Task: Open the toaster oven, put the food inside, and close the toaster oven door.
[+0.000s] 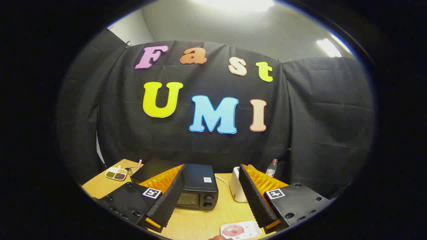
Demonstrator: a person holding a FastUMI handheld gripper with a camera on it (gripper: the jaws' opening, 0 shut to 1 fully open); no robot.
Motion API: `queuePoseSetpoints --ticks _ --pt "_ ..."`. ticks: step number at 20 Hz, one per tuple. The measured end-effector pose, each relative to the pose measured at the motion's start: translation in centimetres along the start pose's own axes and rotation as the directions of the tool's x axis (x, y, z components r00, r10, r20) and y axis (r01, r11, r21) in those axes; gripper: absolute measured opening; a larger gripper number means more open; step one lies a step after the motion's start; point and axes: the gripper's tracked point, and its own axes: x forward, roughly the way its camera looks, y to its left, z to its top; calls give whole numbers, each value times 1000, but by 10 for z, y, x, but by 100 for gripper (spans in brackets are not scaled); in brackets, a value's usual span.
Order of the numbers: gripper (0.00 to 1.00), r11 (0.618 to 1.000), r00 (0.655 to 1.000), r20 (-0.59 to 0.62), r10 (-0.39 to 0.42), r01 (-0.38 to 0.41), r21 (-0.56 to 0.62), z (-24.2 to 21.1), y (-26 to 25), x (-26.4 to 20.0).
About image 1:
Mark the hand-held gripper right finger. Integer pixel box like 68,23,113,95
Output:
238,163,336,234

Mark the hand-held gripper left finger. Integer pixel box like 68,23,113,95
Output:
92,163,186,233

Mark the white square plate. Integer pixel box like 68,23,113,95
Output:
220,220,262,240

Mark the black toaster oven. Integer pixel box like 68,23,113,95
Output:
130,158,219,210

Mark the pink ham slice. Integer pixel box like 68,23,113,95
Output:
222,225,245,237

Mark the white bread toaster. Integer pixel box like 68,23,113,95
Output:
229,166,249,203

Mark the clear plastic water bottle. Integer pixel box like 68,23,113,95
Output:
266,158,278,177

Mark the white divided dish of beans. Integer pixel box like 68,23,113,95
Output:
105,165,128,181

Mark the small ceiling light panel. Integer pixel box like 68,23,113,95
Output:
315,38,344,58

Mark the large ceiling light panel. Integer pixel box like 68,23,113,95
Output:
192,0,276,13

